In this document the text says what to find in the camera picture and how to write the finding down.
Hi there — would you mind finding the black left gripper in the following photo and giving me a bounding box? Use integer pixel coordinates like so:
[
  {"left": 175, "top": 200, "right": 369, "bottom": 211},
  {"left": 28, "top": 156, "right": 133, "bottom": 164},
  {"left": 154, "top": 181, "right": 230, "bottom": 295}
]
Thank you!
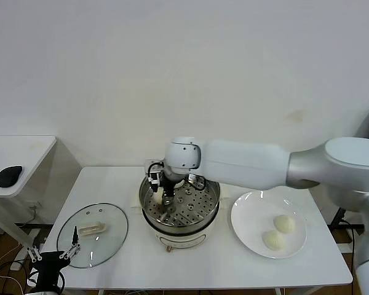
[{"left": 26, "top": 226, "right": 81, "bottom": 293}]

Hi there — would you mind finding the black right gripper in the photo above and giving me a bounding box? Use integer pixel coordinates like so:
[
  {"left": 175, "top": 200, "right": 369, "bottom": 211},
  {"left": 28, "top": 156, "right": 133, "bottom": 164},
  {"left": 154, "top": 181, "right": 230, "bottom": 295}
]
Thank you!
[{"left": 160, "top": 173, "right": 177, "bottom": 214}]

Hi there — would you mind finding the glass lid with cream handle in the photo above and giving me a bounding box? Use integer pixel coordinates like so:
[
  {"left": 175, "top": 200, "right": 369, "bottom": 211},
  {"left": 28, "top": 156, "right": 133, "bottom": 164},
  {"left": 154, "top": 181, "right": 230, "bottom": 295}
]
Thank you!
[{"left": 57, "top": 202, "right": 129, "bottom": 269}]

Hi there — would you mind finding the perforated steel steamer basket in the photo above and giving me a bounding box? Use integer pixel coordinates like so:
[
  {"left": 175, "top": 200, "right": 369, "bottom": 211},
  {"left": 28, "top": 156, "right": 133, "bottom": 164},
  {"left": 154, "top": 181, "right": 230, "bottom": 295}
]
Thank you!
[{"left": 140, "top": 165, "right": 221, "bottom": 234}]

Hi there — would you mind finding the cream electric cooking pot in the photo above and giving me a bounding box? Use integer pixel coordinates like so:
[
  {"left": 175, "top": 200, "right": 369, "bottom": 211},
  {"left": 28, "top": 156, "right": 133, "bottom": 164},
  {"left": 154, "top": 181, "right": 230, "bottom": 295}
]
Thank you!
[{"left": 130, "top": 184, "right": 230, "bottom": 253}]

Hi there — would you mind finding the black computer mouse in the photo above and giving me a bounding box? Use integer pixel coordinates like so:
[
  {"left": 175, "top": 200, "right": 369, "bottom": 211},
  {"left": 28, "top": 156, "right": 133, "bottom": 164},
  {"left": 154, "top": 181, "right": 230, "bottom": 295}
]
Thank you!
[{"left": 0, "top": 165, "right": 24, "bottom": 188}]

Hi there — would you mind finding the white round plate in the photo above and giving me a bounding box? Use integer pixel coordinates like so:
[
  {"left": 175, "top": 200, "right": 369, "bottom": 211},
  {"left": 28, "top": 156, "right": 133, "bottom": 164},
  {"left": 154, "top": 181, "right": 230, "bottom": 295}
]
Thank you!
[{"left": 230, "top": 191, "right": 308, "bottom": 259}]

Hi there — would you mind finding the white side desk with mouse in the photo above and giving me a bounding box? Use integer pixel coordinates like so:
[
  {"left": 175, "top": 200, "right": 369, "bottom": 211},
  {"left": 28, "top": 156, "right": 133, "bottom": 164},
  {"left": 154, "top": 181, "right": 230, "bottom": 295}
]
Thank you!
[{"left": 0, "top": 135, "right": 82, "bottom": 256}]

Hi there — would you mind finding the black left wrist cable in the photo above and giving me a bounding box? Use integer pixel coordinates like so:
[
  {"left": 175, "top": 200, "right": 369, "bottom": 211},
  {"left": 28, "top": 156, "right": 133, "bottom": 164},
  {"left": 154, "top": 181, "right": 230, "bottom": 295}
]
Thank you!
[{"left": 28, "top": 267, "right": 65, "bottom": 293}]

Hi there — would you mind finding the thin black floor cable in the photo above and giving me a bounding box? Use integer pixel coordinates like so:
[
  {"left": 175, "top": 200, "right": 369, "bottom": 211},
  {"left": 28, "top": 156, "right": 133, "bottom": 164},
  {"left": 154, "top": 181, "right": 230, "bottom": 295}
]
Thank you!
[{"left": 0, "top": 257, "right": 31, "bottom": 277}]

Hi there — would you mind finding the thin white floor cable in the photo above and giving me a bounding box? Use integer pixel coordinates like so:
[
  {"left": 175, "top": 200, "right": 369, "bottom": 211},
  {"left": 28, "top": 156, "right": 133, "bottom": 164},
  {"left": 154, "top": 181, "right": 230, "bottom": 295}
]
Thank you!
[{"left": 0, "top": 242, "right": 22, "bottom": 282}]

